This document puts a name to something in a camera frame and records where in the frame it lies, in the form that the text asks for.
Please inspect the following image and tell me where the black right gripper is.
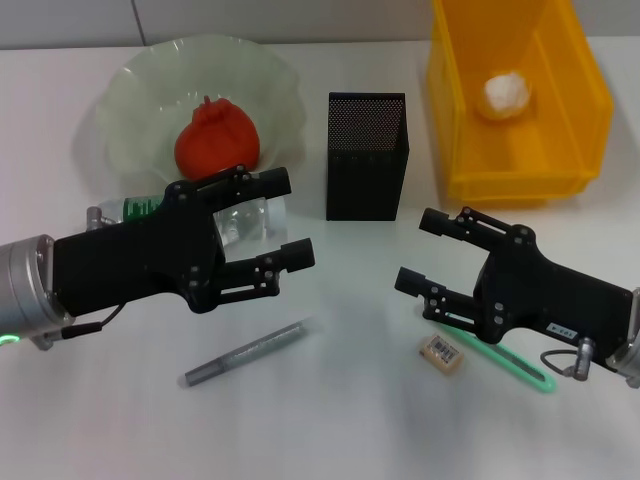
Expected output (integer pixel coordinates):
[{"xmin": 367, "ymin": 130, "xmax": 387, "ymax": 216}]
[{"xmin": 393, "ymin": 207, "xmax": 639, "ymax": 374}]

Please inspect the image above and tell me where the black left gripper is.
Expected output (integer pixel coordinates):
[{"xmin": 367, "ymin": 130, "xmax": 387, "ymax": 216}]
[{"xmin": 52, "ymin": 166, "xmax": 316, "ymax": 316}]

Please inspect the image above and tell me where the clear water bottle green label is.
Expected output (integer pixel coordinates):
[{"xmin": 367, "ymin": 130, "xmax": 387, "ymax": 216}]
[{"xmin": 96, "ymin": 194, "xmax": 290, "ymax": 249}]

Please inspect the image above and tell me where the red-orange fruit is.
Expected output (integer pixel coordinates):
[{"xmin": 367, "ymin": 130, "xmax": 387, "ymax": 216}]
[{"xmin": 174, "ymin": 96, "xmax": 261, "ymax": 180}]

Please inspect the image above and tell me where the white paper ball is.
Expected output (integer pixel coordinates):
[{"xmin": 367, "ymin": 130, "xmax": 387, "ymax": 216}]
[{"xmin": 480, "ymin": 71, "xmax": 534, "ymax": 121}]

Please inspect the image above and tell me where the black mesh pen holder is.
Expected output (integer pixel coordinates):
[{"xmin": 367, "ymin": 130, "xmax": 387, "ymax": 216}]
[{"xmin": 325, "ymin": 91, "xmax": 411, "ymax": 222}]

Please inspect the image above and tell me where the beige eraser with barcode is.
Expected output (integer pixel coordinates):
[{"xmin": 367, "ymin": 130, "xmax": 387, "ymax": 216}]
[{"xmin": 416, "ymin": 333, "xmax": 466, "ymax": 375}]

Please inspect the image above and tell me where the grey glitter pen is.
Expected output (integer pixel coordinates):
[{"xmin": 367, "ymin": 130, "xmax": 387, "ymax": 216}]
[{"xmin": 183, "ymin": 315, "xmax": 324, "ymax": 389}]

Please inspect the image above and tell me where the mint green utility knife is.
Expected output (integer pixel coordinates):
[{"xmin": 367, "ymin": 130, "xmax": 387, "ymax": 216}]
[{"xmin": 442, "ymin": 312, "xmax": 558, "ymax": 395}]

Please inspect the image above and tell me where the pale green wavy glass plate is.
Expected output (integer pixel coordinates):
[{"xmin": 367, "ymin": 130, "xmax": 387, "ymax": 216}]
[{"xmin": 94, "ymin": 33, "xmax": 307, "ymax": 194}]

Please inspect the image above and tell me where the yellow plastic bin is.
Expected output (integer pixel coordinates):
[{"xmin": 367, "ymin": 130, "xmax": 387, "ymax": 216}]
[{"xmin": 426, "ymin": 0, "xmax": 615, "ymax": 202}]

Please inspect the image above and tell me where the left gripper cable with connectors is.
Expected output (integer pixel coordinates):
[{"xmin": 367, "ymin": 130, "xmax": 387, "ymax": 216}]
[{"xmin": 59, "ymin": 206, "xmax": 125, "ymax": 342}]

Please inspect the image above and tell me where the gripper cable with connectors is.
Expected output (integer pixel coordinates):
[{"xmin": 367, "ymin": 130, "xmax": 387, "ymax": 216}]
[
  {"xmin": 59, "ymin": 206, "xmax": 125, "ymax": 342},
  {"xmin": 539, "ymin": 337, "xmax": 597, "ymax": 381}
]

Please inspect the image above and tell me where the right gripper cable with connectors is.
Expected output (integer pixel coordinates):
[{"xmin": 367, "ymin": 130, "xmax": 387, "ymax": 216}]
[{"xmin": 539, "ymin": 337, "xmax": 597, "ymax": 381}]

